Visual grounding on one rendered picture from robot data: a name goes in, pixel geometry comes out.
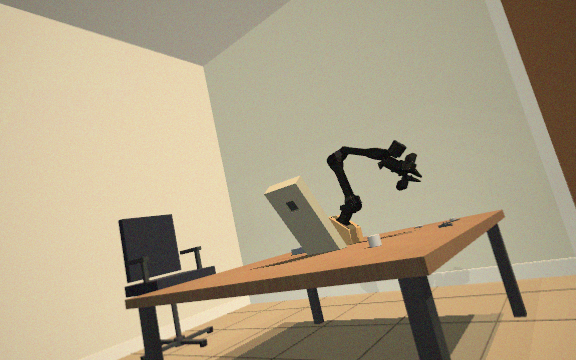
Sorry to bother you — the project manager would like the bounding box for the small grey cylinder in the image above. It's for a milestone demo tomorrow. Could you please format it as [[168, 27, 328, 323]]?
[[367, 234, 382, 248]]

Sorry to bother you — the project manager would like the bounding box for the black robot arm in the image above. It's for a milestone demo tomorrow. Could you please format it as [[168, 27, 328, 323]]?
[[327, 140, 417, 226]]

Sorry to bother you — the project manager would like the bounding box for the beige service panel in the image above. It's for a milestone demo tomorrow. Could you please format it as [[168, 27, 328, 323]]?
[[264, 175, 347, 255]]

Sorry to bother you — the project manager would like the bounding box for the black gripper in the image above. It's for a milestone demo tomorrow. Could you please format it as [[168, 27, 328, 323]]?
[[391, 153, 422, 191]]

